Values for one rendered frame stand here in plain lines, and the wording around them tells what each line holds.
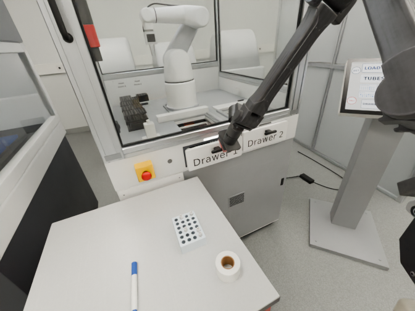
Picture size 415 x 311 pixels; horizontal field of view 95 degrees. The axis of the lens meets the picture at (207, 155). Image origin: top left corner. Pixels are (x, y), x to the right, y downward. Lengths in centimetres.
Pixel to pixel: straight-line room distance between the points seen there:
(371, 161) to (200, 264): 121
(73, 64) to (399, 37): 77
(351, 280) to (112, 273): 140
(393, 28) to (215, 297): 67
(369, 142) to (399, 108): 111
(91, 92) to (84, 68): 7
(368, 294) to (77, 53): 182
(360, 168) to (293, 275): 81
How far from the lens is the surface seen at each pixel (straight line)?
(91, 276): 75
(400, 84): 38
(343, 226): 188
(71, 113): 433
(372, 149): 149
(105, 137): 81
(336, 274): 165
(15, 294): 103
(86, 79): 76
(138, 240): 76
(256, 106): 65
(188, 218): 72
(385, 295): 172
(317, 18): 65
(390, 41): 47
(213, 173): 102
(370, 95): 131
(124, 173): 88
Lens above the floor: 133
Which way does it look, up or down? 31 degrees down
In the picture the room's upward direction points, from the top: 5 degrees counter-clockwise
